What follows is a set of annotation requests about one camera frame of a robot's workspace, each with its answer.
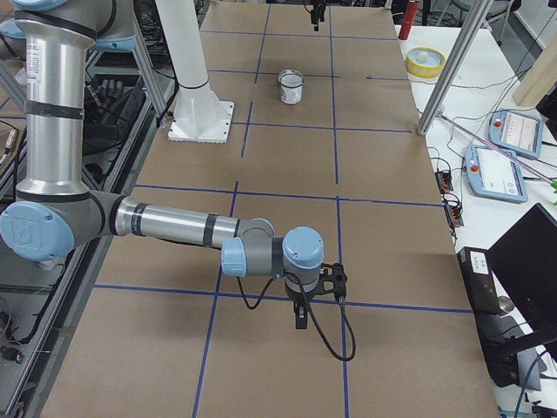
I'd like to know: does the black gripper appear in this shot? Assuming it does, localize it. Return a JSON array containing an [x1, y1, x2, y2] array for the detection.
[[310, 0, 325, 31], [285, 287, 313, 329]]

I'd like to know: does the clear plastic funnel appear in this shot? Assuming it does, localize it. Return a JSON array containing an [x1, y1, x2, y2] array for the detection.
[[278, 69, 304, 89]]

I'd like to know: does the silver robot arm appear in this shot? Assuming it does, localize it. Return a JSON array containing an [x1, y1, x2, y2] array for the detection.
[[1, 1, 325, 329]]

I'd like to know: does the white enamel cup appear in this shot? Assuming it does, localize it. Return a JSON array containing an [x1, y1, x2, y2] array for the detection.
[[280, 85, 303, 105]]

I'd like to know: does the red bottle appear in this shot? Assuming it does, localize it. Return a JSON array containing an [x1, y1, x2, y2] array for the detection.
[[398, 0, 419, 40]]

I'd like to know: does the yellow tape roll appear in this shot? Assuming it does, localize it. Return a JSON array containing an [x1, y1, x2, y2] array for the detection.
[[405, 47, 446, 78]]

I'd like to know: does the metal grabber stick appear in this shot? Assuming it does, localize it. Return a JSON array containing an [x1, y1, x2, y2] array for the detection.
[[434, 112, 556, 189]]

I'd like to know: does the orange black connector lower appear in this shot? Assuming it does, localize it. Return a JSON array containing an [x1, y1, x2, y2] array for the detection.
[[444, 201, 464, 228]]

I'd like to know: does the orange black connector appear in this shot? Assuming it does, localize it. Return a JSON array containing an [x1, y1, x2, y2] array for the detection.
[[444, 201, 464, 228], [434, 170, 453, 194]]

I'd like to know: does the orange black connector upper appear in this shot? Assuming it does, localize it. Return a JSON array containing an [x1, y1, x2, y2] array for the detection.
[[434, 170, 453, 194]]

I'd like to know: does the black computer box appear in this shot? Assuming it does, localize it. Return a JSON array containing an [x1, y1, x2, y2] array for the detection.
[[457, 246, 541, 390]]

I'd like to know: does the black monitor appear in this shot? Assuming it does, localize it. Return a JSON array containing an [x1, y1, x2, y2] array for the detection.
[[487, 202, 557, 367]]

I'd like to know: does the near blue teach pendant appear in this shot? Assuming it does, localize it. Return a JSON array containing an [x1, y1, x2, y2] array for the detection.
[[464, 145, 528, 203]]

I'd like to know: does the blue teach pendant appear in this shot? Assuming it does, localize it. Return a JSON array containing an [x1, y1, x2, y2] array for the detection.
[[488, 109, 543, 159], [464, 145, 528, 203]]

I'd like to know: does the far blue teach pendant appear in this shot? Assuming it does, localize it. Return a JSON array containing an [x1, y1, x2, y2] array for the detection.
[[488, 109, 543, 159]]

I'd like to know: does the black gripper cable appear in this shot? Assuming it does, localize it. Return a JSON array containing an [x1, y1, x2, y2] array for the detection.
[[237, 274, 358, 362]]

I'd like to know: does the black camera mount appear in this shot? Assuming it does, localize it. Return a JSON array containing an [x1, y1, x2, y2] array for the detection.
[[312, 262, 347, 301]]

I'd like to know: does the white camera stand pillar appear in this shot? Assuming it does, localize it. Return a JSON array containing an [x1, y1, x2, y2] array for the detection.
[[156, 0, 234, 144]]

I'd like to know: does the aluminium frame post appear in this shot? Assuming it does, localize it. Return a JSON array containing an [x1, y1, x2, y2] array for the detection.
[[417, 0, 493, 136]]

